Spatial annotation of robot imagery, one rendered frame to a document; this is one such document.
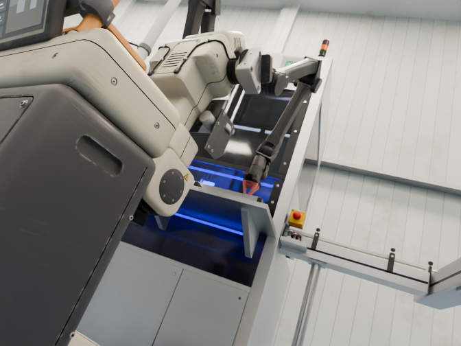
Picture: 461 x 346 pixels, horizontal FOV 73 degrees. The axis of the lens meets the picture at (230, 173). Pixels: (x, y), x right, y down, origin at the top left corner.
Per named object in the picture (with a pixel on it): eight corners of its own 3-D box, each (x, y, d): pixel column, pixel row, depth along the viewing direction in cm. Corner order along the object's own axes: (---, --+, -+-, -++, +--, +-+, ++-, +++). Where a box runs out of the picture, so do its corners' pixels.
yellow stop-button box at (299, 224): (288, 226, 164) (292, 213, 166) (302, 229, 161) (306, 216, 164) (287, 221, 157) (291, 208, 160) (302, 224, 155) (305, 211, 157)
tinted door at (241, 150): (215, 160, 187) (246, 86, 209) (286, 176, 172) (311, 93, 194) (215, 160, 186) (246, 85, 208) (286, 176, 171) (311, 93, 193)
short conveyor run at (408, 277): (278, 247, 162) (287, 219, 168) (281, 255, 176) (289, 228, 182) (429, 292, 139) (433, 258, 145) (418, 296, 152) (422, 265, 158)
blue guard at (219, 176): (18, 144, 229) (32, 124, 236) (274, 211, 163) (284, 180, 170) (18, 143, 229) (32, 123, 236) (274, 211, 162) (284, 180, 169)
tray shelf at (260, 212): (162, 209, 186) (164, 206, 187) (277, 242, 162) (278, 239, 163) (121, 171, 145) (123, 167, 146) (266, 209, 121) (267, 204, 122)
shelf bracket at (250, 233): (245, 256, 154) (254, 232, 159) (251, 258, 153) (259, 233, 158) (230, 236, 125) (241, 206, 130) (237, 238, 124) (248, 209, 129)
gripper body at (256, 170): (260, 189, 138) (265, 176, 141) (256, 178, 129) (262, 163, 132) (246, 186, 140) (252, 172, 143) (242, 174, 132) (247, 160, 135)
